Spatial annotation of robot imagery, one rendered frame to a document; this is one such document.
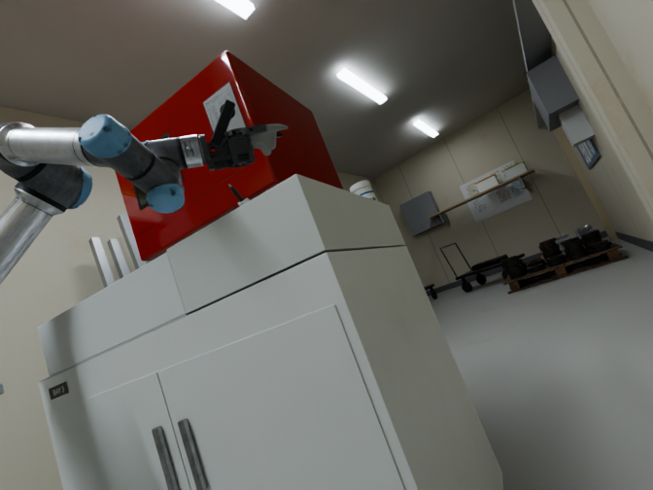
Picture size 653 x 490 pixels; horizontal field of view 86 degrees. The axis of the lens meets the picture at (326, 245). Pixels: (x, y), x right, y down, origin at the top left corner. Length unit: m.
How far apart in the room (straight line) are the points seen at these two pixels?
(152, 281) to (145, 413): 0.30
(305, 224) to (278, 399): 0.32
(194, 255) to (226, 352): 0.21
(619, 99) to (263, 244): 2.53
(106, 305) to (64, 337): 0.20
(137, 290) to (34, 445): 2.47
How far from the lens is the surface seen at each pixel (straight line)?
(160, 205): 0.82
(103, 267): 3.33
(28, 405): 3.29
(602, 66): 2.93
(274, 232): 0.64
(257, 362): 0.69
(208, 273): 0.74
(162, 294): 0.84
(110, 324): 1.00
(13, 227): 1.14
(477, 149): 8.54
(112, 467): 1.11
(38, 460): 3.30
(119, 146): 0.75
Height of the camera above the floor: 0.74
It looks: 9 degrees up
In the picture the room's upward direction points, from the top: 21 degrees counter-clockwise
